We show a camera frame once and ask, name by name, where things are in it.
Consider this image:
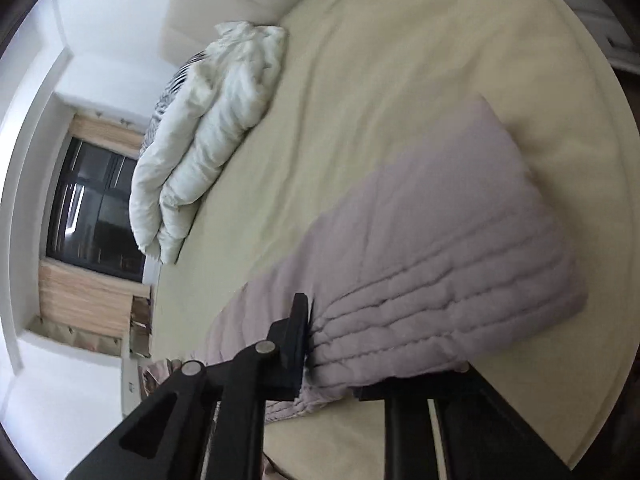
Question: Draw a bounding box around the zebra print pillow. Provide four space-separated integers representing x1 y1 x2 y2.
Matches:
139 50 208 158

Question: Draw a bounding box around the white drawer cabinet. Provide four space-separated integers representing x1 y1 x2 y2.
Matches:
530 0 637 63

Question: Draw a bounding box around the mauve puffer jacket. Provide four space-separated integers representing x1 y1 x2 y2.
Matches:
140 93 590 428

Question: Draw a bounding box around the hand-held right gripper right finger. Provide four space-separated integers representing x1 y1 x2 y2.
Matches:
352 364 572 480

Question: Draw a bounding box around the beige curtain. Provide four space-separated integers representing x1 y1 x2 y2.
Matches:
70 114 146 158
39 259 151 343

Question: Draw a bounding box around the dark window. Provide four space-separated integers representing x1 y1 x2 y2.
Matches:
45 135 147 283

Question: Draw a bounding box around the white duvet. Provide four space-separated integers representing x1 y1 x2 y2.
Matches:
129 21 290 266

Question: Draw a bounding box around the bed with beige sheet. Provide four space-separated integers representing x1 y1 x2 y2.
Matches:
150 0 637 480

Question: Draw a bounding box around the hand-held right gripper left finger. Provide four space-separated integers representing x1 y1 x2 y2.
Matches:
65 293 313 480

